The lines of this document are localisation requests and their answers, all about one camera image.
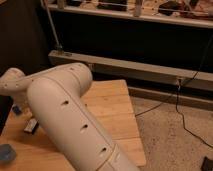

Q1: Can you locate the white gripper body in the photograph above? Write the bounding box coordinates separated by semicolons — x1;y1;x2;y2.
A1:
13;93;31;116

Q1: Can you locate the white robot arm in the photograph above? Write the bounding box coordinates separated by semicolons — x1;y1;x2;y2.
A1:
0;63;139;171

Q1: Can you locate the blue plastic cup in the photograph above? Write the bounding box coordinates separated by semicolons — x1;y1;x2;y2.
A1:
0;144;16;163

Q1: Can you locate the blue rectangular block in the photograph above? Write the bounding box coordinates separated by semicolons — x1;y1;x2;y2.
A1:
12;104;22;116

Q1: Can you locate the metal lamp pole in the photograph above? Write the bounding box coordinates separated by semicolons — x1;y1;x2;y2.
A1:
43;0;66;54

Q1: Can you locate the black box on floor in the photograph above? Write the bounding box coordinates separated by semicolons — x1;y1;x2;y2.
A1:
201;157;213;171

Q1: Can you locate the black floor cable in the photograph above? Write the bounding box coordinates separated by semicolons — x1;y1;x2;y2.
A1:
134;33;213;149

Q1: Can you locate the long wall shelf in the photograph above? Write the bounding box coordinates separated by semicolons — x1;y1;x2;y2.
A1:
47;3;213;29

